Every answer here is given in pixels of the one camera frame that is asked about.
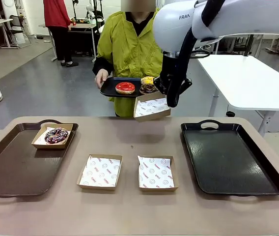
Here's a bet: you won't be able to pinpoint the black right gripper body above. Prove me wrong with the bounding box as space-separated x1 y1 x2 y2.
163 55 193 97

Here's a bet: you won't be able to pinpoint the large black serving tray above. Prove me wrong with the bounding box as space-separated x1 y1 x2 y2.
180 119 279 197

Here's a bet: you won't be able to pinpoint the red glazed donut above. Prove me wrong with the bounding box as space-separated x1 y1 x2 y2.
115 82 136 95

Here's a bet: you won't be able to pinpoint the person's right hand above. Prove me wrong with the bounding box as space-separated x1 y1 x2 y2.
94 68 109 89

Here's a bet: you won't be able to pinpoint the chocolate crumb-topped donut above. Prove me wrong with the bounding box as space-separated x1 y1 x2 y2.
139 83 159 95

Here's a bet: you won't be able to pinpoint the person in red jacket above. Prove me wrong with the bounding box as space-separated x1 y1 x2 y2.
43 0 79 68

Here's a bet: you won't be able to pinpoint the yellow glazed donut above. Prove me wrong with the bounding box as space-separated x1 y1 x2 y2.
140 76 156 86

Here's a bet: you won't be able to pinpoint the brown cardboard box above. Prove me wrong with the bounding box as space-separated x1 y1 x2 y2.
137 154 180 192
76 153 124 191
31 123 74 150
133 91 172 123

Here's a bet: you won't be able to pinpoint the black metal post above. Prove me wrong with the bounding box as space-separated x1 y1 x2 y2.
243 34 256 58

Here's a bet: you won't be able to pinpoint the black sleeved arm cable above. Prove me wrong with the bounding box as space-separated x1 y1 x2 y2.
166 0 227 108

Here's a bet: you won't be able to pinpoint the chocolate donut colourful sprinkles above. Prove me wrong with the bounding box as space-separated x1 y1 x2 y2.
44 127 70 146

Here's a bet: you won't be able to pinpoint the person's right forearm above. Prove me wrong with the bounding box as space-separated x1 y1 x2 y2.
92 55 113 76

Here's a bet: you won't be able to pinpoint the dark brown serving tray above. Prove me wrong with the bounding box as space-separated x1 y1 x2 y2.
0 119 79 198

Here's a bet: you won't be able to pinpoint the large white table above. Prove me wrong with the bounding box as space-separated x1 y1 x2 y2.
195 54 279 138

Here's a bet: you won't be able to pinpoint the background table with equipment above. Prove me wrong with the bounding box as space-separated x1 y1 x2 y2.
38 17 99 62

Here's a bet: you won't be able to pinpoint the grey office chair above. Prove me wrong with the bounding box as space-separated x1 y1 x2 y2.
8 14 32 49

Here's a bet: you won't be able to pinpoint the small black tray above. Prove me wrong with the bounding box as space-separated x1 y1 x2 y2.
99 76 160 99

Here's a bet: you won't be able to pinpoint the thin black cable loop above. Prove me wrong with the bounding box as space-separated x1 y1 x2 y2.
190 50 212 59

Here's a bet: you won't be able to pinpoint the person in yellow-green jacket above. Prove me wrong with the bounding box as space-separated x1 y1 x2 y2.
92 0 166 118

